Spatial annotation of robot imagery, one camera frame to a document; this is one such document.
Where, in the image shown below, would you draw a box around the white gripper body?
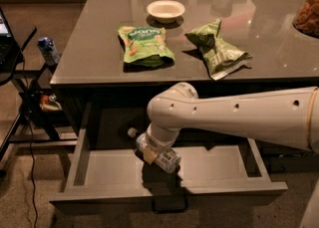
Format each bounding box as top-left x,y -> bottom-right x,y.
147,123 -> 179,152

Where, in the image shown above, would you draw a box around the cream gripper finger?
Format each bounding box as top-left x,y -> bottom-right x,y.
143,146 -> 158,164

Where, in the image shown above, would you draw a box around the clear blue plastic bottle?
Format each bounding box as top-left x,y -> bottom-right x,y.
128,127 -> 181,173

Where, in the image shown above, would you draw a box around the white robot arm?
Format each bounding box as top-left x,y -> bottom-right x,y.
147,83 -> 319,153

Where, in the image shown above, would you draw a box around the open grey top drawer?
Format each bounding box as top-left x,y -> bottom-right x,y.
49,98 -> 289,215

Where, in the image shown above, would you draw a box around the green snack bag with logo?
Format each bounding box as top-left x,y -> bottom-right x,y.
118,26 -> 174,68

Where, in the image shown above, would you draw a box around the crumpled green chip bag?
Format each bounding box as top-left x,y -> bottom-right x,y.
185,18 -> 252,81

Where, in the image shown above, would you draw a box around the small items on stand shelf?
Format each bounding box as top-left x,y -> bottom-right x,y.
40,94 -> 62,112

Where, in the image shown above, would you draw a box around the black side stand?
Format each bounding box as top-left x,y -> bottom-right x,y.
0,25 -> 77,160

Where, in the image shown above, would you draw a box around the dark cabinet with lower drawers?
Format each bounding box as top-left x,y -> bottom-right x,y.
259,145 -> 319,173

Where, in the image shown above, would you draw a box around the white paper bowl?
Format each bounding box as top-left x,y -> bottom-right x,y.
147,0 -> 185,24

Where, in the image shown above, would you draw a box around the blue drink can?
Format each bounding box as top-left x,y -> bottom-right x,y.
37,37 -> 60,66

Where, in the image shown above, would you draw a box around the black laptop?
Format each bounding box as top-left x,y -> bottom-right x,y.
0,8 -> 19,69

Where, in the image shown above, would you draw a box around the clear jar of snacks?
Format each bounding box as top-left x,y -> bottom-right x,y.
293,0 -> 319,38

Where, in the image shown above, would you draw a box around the metal drawer handle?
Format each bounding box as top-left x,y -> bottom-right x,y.
152,195 -> 188,214

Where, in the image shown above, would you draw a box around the black hanging cable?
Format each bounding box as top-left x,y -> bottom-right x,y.
19,56 -> 39,228

